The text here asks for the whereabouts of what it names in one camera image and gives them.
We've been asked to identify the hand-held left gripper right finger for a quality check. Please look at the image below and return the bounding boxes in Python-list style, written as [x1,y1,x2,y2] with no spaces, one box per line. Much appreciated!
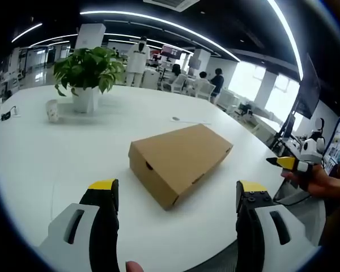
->
[235,180,322,272]

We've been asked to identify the small grey flat object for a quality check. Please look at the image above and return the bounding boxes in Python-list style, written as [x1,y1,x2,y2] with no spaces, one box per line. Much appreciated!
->
[171,116,213,126]

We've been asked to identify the person's left hand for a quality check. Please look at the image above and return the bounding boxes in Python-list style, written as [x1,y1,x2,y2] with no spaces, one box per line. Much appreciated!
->
[125,260,145,272]

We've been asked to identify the brown cardboard shoe box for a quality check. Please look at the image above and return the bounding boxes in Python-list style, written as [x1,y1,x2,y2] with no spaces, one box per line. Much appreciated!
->
[128,123,234,211]

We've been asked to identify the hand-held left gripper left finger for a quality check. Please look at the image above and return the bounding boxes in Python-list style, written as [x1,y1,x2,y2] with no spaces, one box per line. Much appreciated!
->
[38,178,121,272]

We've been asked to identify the green potted plant white pot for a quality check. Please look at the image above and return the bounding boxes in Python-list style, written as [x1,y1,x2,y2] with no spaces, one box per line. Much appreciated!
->
[53,46,126,114]

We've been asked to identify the black wall screen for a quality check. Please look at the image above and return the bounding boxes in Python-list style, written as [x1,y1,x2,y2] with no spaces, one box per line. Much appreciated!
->
[292,53,321,120]

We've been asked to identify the white office chair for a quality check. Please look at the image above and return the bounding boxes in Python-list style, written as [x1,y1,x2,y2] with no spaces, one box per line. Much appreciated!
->
[196,82,216,100]
[169,74,188,94]

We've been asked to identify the grey mesh office chair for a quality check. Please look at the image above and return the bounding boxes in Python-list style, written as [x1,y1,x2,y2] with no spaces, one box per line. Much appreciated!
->
[273,178,327,244]

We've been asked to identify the black cable with white plug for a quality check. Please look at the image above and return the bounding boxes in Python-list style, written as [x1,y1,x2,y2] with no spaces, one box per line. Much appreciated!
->
[0,105,21,128]

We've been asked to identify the ceiling air vent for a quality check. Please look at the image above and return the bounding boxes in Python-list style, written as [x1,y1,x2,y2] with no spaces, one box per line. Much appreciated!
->
[142,0,201,12]

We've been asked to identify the person's dark clothing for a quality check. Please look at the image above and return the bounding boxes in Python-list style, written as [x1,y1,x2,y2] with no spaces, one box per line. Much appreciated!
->
[318,165,340,248]

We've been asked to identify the white square pillar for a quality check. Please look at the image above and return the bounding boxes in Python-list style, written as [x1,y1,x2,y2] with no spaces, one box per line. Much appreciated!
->
[74,23,107,51]

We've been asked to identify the person's right hand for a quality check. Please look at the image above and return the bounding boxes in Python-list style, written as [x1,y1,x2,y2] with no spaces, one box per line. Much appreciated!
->
[281,163,334,197]

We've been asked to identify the blue wall poster board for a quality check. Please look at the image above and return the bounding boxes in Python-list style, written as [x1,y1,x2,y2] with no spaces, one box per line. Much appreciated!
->
[324,109,340,172]

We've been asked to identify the white paper cup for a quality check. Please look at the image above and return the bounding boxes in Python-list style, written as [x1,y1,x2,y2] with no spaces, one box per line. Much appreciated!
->
[45,99,61,123]

